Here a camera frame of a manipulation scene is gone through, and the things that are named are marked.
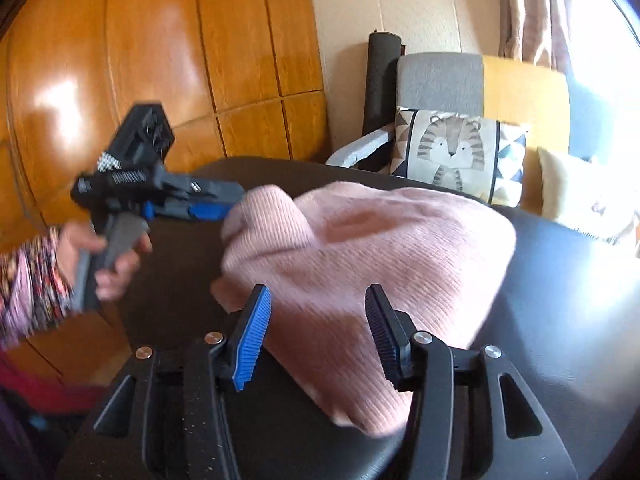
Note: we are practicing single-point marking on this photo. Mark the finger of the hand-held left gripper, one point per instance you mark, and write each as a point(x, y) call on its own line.
point(210, 192)
point(195, 211)

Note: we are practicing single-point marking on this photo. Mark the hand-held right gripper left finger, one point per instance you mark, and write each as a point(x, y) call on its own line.
point(252, 340)

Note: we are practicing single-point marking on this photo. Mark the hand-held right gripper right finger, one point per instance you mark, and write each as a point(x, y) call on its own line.
point(380, 335)

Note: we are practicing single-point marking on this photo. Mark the pink knit sweater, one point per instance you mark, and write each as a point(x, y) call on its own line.
point(375, 250)

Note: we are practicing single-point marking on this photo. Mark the person's left hand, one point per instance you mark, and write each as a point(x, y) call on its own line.
point(75, 245)

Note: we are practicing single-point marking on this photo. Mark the wooden wardrobe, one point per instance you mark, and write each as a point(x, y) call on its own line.
point(150, 60)

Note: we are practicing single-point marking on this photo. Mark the black leather massage bed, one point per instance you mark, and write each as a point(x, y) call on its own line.
point(575, 310)

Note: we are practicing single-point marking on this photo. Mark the tiger print cushion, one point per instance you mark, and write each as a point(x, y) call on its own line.
point(455, 150)

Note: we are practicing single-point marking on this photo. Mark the black rolled mat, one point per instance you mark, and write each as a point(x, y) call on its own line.
point(380, 80)

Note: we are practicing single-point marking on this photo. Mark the person's dark red clothing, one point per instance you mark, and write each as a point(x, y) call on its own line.
point(35, 410)

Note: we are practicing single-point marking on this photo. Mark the deer print cushion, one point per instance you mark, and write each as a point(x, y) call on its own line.
point(580, 195)

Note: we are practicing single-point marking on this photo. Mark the grey yellow blue sofa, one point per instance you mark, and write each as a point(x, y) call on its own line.
point(520, 90)

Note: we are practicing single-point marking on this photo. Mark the pink patterned curtain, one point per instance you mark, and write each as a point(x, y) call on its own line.
point(535, 10)

